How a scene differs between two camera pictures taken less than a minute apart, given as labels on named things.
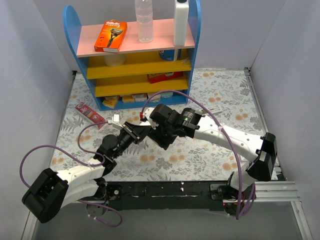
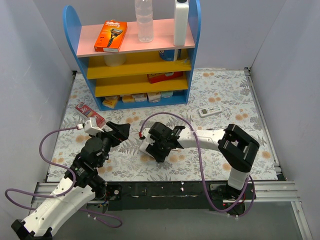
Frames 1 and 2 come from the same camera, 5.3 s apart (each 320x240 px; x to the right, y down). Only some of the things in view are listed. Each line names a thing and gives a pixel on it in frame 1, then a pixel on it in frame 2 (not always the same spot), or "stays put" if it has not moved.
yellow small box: (110, 101) stays put
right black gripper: (163, 138) -> (155, 147)
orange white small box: (128, 98) stays put
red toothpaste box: (90, 114) stays put
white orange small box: (156, 98) stays put
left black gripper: (132, 131) -> (114, 133)
